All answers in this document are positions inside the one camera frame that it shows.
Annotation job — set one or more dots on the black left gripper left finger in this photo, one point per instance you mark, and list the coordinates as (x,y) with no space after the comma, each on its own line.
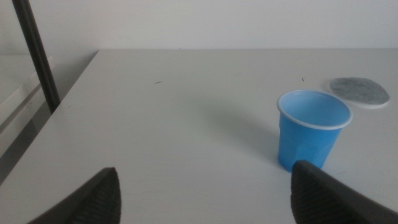
(99,202)

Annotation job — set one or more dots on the round grey cup mat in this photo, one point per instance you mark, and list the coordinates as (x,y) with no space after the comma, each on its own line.
(360,91)

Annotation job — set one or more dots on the blue plastic cup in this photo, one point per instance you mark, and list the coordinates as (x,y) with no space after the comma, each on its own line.
(306,143)

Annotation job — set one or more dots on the black metal frame pole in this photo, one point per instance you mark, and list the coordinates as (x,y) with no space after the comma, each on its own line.
(37,53)

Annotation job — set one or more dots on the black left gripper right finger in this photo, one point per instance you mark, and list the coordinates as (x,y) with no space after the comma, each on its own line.
(323,199)

